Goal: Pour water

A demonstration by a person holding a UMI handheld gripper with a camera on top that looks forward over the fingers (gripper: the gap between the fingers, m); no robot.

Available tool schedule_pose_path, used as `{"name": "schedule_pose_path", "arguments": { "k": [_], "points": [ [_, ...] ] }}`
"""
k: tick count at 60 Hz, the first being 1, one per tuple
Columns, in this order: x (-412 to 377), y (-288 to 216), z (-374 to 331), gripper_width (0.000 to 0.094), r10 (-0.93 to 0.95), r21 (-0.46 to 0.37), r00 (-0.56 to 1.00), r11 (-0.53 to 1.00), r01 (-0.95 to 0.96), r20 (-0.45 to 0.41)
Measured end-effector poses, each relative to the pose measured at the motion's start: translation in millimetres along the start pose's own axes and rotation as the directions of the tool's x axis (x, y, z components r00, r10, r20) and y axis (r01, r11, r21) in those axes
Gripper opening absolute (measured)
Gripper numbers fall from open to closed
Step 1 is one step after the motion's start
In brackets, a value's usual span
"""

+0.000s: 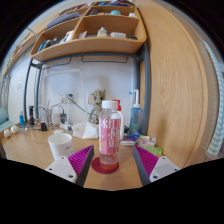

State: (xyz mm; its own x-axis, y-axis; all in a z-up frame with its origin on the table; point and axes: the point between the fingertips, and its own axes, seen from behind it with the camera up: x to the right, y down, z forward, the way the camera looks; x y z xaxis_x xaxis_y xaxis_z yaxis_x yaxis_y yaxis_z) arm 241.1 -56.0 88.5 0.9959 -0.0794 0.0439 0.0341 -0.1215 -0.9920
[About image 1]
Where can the blue flat pack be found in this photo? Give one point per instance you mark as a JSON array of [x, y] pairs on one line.
[[131, 138]]

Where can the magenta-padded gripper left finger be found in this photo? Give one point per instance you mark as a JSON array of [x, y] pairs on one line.
[[63, 166]]

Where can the white colourful small pack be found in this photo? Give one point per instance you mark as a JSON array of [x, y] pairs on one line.
[[147, 141]]

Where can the white power strip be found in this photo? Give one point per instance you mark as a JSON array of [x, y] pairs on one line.
[[56, 119]]

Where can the wooden shelf unit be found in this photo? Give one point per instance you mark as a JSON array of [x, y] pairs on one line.
[[100, 33]]

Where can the grey metal shelf frame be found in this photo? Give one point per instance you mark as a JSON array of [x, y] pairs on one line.
[[146, 93]]

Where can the clear pink-labelled drink bottle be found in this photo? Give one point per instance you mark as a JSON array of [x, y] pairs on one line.
[[109, 140]]

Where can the green wipes pack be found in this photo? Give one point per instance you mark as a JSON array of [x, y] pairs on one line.
[[154, 151]]

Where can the white tissue pack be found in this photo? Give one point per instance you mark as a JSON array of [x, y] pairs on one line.
[[85, 130]]

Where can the flat round red coaster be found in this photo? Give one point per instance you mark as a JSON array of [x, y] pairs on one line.
[[96, 166]]

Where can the white paper cup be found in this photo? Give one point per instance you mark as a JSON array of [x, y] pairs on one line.
[[60, 145]]

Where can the tall wooden wardrobe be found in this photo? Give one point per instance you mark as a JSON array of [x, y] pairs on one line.
[[176, 83]]

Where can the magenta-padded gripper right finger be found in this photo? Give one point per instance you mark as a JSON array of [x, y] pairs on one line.
[[160, 166]]

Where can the small blue bottle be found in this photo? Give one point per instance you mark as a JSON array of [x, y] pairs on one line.
[[21, 120]]

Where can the small black bottle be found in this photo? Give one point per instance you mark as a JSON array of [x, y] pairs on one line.
[[31, 116]]

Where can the green white striped towel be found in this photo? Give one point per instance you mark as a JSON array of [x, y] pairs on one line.
[[218, 116]]

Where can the white red-topped pump bottle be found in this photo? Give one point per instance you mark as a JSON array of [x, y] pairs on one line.
[[121, 123]]

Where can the wooden tree-man figurine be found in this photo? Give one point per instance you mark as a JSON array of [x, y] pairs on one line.
[[97, 106]]

